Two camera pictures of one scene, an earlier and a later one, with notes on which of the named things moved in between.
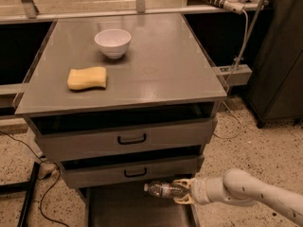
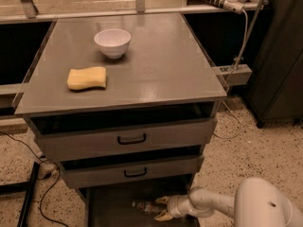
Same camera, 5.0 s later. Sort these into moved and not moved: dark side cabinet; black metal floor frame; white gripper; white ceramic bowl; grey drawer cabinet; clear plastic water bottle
Moved: clear plastic water bottle; white gripper
Not moved: dark side cabinet; white ceramic bowl; black metal floor frame; grey drawer cabinet
